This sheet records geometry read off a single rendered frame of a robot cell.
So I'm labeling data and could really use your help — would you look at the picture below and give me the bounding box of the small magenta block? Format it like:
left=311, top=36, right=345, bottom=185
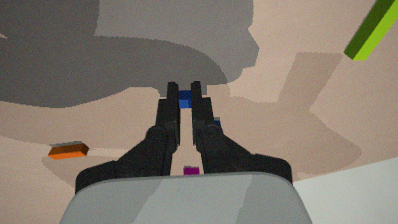
left=184, top=167, right=200, bottom=175

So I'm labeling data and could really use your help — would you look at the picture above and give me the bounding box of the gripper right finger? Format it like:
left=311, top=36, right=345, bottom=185
left=191, top=81, right=293, bottom=185

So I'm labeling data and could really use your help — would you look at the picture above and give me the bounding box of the orange rod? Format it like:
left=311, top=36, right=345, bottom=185
left=48, top=143, right=89, bottom=160

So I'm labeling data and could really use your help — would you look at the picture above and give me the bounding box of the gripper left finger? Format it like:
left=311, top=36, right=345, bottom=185
left=75, top=82, right=181, bottom=194

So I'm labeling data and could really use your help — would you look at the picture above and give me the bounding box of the lime green rectangular bar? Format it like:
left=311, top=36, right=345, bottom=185
left=344, top=0, right=398, bottom=61

